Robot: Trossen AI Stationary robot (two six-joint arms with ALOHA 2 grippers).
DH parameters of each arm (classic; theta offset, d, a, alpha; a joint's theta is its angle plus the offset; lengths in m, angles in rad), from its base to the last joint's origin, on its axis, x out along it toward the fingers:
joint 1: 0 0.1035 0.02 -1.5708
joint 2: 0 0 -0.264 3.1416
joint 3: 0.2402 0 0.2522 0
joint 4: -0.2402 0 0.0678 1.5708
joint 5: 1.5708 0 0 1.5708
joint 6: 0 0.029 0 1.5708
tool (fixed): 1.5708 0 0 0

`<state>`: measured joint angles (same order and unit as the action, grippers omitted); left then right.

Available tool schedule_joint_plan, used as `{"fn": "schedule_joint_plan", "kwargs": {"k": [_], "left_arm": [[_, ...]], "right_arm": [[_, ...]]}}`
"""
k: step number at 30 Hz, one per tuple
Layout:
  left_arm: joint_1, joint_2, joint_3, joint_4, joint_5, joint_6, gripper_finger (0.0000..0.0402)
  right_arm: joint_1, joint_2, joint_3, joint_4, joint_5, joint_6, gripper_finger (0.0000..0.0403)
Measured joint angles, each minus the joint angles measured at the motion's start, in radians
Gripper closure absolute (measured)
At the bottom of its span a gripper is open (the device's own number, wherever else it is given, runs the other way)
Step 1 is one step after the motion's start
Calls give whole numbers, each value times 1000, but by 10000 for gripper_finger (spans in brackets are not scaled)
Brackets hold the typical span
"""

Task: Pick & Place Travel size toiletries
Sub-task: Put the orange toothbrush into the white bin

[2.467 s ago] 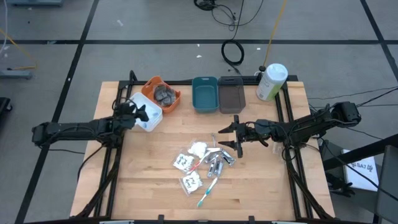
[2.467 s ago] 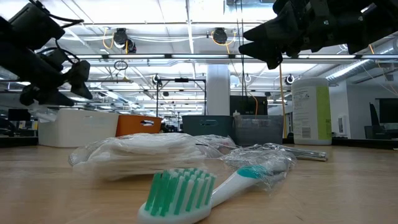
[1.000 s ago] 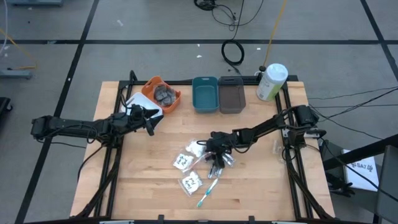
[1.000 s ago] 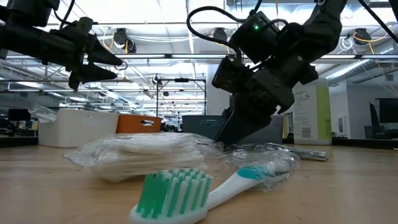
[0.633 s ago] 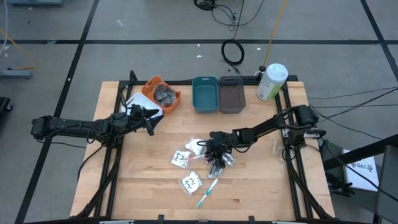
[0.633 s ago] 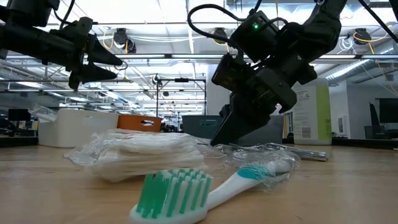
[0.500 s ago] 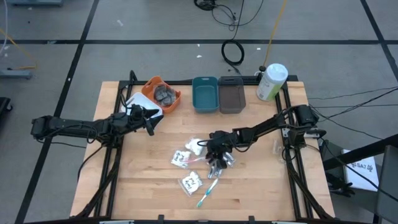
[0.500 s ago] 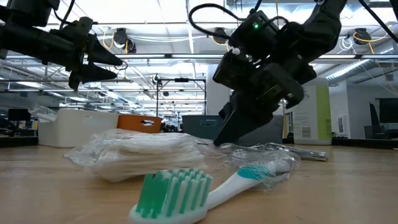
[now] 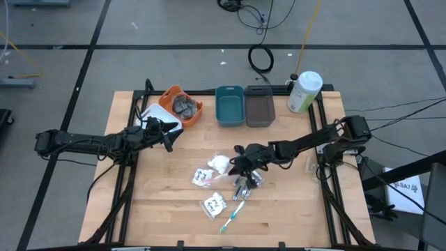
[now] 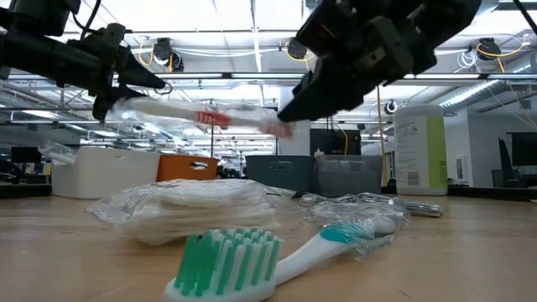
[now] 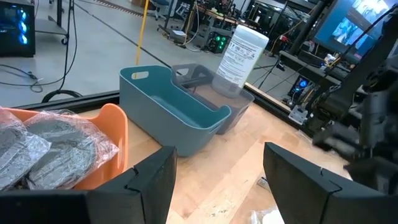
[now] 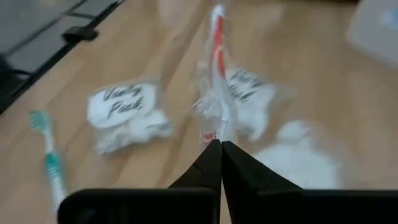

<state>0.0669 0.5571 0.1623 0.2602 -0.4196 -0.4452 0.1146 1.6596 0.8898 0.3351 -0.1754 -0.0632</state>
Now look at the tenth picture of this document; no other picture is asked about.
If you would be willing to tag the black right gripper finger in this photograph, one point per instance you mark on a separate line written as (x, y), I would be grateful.
(327, 98)

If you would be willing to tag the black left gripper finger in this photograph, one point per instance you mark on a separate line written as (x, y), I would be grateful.
(109, 102)
(142, 75)

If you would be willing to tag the red toothbrush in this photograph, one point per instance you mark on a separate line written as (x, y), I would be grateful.
(210, 118)

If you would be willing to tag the metal nail clipper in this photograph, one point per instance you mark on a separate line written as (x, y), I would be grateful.
(419, 208)
(377, 198)

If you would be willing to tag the labelled bag of cotton pads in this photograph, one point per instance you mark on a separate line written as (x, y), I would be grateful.
(189, 209)

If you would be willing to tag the teal white toothbrush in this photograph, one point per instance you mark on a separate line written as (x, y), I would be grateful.
(235, 264)

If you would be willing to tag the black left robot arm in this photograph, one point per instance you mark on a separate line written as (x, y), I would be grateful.
(38, 54)

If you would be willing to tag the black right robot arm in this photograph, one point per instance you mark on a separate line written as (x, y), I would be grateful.
(444, 21)

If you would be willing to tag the large black screen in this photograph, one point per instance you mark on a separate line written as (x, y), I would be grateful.
(333, 142)

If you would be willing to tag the white plastic bin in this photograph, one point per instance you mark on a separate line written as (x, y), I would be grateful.
(105, 172)

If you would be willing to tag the grey plastic bin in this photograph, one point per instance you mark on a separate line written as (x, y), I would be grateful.
(348, 176)

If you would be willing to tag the teal plastic bin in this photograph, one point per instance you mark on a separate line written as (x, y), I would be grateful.
(281, 174)

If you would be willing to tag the orange plastic bin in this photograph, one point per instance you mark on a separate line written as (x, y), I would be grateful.
(180, 170)

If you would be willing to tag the white green wipes canister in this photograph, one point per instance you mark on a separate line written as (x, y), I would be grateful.
(419, 151)

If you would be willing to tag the black desk monitor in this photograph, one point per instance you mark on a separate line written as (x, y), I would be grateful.
(522, 149)

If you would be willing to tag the black aluminium table frame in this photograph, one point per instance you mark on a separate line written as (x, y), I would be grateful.
(491, 193)

